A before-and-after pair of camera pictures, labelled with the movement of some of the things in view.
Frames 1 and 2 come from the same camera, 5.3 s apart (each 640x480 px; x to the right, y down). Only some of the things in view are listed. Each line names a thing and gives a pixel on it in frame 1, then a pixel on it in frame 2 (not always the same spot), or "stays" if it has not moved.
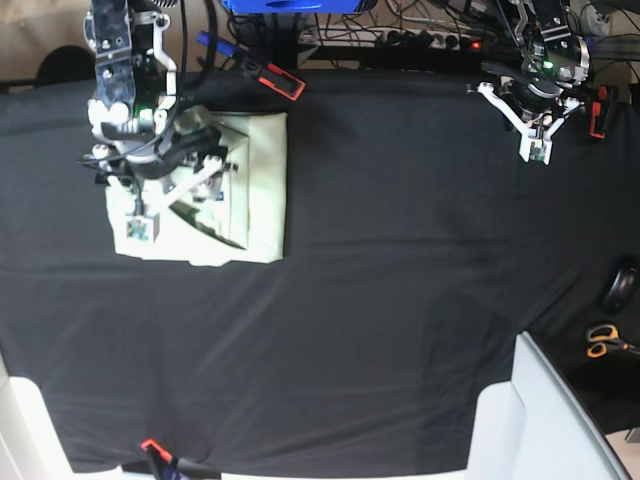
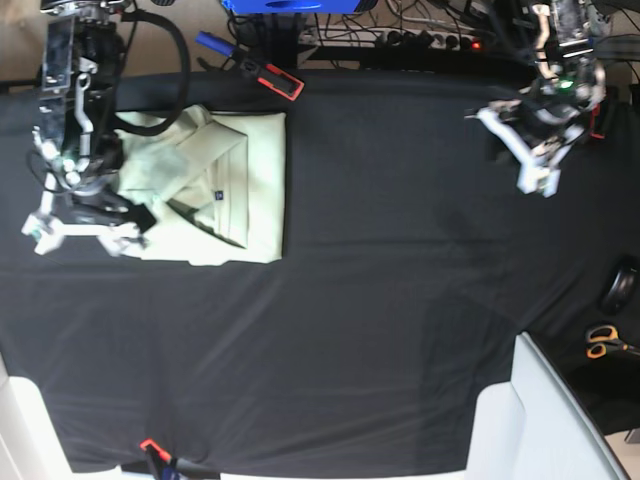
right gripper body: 538,91 to 542,124
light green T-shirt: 239,218 stays
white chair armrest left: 29,445 stays
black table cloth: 422,243 stays
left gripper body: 147,163 to 78,138
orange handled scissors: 606,337 stays
